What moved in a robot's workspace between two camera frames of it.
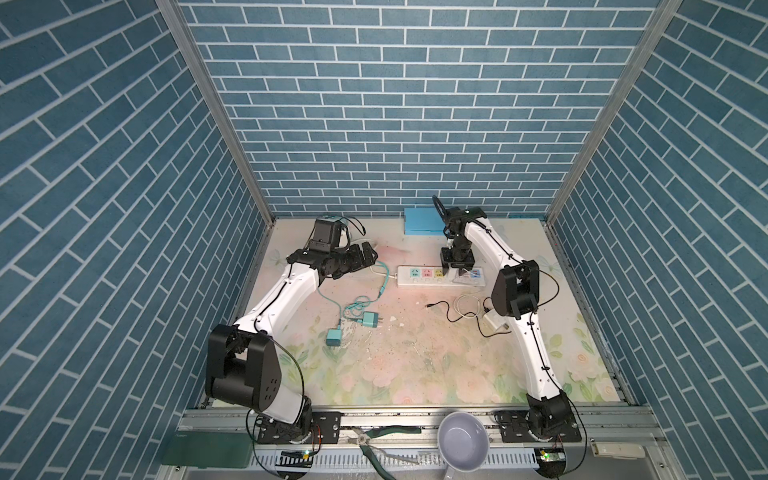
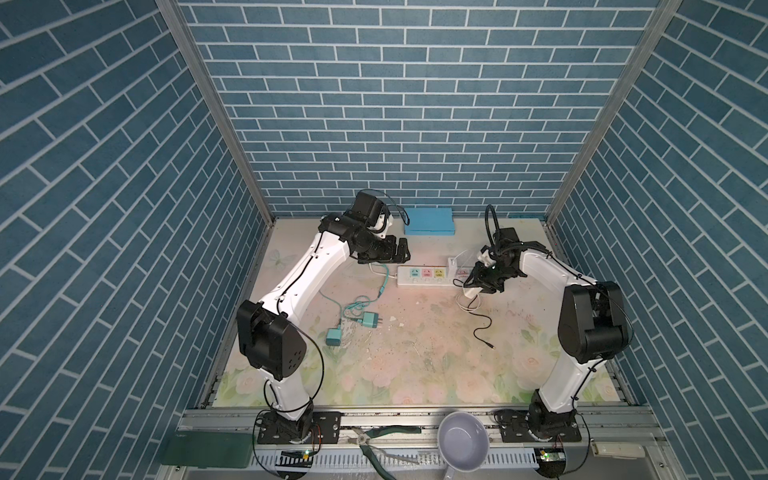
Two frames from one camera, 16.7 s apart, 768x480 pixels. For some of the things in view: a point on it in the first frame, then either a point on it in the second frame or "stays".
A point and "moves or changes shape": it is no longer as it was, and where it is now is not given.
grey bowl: (463, 442) stays
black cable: (492, 317) moves or changes shape
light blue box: (423, 221) stays
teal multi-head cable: (371, 319) stays
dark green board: (210, 449) stays
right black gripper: (466, 266) to (477, 280)
